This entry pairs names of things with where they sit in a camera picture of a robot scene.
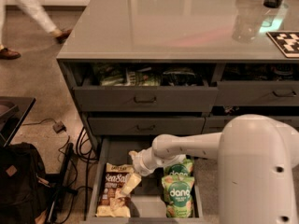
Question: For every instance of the walking person legs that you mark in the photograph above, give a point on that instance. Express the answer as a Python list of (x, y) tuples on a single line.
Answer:
[(36, 12)]

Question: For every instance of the grey top right drawer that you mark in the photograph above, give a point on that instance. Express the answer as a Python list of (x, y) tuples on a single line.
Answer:
[(259, 85)]

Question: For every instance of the grey bottom left drawer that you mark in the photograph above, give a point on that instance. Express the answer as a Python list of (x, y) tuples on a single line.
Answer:
[(147, 202)]

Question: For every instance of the grey middle left drawer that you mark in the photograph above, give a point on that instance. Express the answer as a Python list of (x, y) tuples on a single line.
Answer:
[(146, 125)]

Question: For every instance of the grey top left drawer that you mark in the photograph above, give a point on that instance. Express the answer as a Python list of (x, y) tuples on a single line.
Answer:
[(90, 96)]

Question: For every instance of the brown sea salt chip bag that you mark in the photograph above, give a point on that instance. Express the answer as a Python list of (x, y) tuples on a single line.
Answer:
[(112, 203)]

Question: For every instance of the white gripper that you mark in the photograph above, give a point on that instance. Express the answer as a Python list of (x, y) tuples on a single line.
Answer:
[(142, 164)]

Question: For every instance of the grey counter cabinet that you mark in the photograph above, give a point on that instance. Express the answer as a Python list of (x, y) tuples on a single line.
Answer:
[(206, 33)]

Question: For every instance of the green dang bag front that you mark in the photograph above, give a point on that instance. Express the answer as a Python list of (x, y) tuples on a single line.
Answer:
[(178, 195)]

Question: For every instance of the black white marker tag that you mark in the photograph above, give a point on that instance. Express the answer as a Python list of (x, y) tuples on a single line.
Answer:
[(287, 42)]

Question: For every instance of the green snack bags in drawer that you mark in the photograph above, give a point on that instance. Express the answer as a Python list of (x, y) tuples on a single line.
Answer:
[(109, 74)]

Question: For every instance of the green dang bag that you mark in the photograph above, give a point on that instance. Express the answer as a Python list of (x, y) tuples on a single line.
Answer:
[(178, 195), (183, 168)]

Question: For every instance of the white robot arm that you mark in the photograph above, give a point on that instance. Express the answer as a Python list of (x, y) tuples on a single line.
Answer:
[(255, 155)]

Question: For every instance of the green dang bag middle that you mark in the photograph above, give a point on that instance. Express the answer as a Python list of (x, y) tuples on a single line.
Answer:
[(183, 168)]

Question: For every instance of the black side table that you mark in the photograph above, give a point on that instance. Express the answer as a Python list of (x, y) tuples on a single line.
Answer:
[(13, 111)]

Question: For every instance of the grey middle right drawer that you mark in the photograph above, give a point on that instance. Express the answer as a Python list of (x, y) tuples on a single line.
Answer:
[(221, 115)]

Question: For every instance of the grey drawer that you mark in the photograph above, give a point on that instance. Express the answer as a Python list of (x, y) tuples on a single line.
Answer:
[(90, 96), (221, 115), (146, 125), (259, 85), (147, 202)]

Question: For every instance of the black backpack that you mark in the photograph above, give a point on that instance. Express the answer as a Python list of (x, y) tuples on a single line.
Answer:
[(24, 192)]

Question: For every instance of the black power adapter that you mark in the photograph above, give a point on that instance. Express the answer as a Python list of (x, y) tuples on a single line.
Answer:
[(58, 127)]

